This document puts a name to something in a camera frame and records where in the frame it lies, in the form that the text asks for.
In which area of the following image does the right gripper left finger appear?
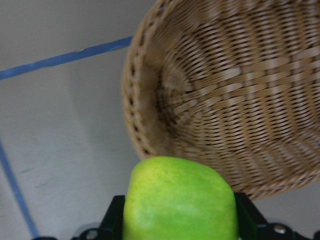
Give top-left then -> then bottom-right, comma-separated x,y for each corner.
99,195 -> 125,240

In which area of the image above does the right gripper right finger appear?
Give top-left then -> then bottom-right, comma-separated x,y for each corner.
234,192 -> 268,240

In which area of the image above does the green apple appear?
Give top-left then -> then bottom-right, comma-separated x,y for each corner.
122,156 -> 240,240

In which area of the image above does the brown wicker basket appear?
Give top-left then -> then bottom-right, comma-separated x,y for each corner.
122,0 -> 320,200

